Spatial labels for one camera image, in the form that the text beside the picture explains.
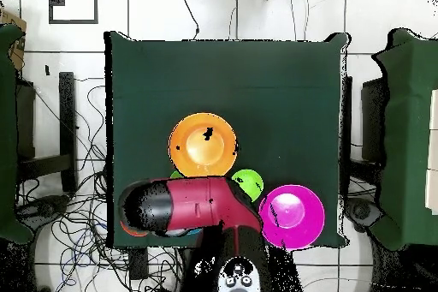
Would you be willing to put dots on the large orange bowl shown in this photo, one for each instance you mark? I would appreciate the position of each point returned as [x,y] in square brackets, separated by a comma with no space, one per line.
[181,134]

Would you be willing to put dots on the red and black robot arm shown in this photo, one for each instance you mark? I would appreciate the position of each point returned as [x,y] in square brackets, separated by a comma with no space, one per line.
[205,203]

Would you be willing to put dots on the small green bowl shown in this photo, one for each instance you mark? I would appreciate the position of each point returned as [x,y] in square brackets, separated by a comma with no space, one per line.
[251,182]

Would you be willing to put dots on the green cup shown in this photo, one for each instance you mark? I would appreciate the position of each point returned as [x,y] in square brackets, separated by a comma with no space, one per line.
[176,175]

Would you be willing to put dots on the dark green tablecloth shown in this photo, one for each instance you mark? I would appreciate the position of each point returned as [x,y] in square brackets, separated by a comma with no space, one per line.
[222,66]

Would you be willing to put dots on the large pink bowl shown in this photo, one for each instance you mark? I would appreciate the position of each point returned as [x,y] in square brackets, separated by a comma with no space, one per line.
[297,233]

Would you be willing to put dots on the red-orange bowl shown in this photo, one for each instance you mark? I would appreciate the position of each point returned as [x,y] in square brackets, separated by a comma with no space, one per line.
[131,232]

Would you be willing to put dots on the black power strip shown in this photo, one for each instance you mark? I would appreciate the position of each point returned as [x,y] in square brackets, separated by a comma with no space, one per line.
[138,264]

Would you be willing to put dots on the green covered side table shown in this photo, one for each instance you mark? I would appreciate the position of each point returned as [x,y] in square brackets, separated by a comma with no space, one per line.
[7,134]
[410,117]

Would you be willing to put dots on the cardboard box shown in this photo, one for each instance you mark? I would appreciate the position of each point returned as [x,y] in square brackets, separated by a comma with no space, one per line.
[17,45]

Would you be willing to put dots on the black stand frame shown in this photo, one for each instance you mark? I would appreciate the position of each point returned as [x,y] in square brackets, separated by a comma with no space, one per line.
[67,117]

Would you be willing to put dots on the grey pedestal foot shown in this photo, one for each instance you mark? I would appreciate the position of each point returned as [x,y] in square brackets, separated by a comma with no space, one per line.
[48,206]
[361,211]

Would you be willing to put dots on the black square floor frame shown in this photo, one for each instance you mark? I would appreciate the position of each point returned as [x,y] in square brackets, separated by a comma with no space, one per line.
[50,4]

